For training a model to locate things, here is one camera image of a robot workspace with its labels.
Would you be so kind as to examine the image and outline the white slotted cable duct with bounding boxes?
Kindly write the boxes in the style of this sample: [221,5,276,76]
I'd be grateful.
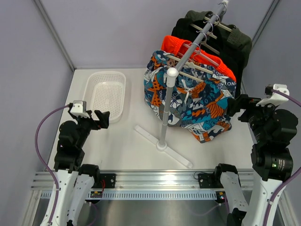
[40,190,217,200]

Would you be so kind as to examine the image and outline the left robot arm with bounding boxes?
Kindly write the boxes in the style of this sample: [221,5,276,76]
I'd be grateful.
[41,110,116,226]

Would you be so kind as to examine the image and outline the hanger of black shorts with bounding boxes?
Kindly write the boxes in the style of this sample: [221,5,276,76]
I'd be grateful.
[190,23,221,56]

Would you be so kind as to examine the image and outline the black shorts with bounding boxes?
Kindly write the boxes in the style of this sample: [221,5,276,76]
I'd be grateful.
[171,18,245,118]

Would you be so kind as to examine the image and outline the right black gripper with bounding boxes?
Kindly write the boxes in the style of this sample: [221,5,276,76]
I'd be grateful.
[227,94,279,144]

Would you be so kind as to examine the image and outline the white perforated basket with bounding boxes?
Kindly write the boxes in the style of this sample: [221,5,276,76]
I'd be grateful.
[83,71,126,123]

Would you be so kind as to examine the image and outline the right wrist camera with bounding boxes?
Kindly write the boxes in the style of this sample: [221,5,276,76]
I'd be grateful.
[256,84,290,106]

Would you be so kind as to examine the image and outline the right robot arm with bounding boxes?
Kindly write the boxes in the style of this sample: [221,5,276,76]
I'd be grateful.
[195,93,298,226]

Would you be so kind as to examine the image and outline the patterned blue orange shorts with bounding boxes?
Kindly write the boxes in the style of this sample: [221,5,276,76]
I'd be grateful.
[143,50,236,143]

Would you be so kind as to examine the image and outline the grey clothes rack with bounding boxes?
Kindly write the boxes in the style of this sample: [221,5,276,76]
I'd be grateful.
[134,0,229,169]

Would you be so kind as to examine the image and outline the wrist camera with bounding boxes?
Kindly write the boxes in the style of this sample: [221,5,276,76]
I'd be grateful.
[69,100,91,118]
[256,84,290,106]

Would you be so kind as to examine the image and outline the aluminium mounting rail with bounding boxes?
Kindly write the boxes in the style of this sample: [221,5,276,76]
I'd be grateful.
[30,169,253,191]

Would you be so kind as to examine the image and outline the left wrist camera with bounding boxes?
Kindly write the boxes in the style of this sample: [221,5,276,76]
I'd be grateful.
[69,100,91,118]

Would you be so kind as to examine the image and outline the cream hanger of patterned shorts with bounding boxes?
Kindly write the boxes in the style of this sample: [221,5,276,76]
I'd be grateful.
[166,54,214,82]

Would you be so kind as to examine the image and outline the hanger of green shorts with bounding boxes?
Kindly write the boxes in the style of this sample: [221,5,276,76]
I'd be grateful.
[204,14,232,32]

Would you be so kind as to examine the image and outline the dark green shorts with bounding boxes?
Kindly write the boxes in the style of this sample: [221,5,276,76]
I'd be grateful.
[184,10,253,69]

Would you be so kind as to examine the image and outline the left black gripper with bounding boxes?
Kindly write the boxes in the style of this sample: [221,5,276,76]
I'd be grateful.
[69,109,109,148]

